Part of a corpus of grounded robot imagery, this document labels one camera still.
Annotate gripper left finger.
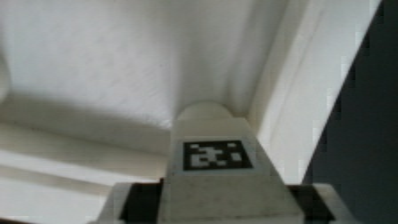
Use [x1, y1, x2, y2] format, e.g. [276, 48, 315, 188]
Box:
[89, 180, 164, 224]

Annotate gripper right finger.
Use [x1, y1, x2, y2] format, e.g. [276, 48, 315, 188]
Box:
[288, 183, 365, 224]

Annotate white leg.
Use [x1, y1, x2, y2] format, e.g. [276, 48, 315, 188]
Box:
[159, 102, 304, 224]

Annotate white square table top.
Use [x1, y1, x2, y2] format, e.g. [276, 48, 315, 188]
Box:
[0, 0, 288, 224]

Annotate white right fence rail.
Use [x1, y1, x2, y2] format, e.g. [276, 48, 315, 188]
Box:
[249, 0, 383, 184]

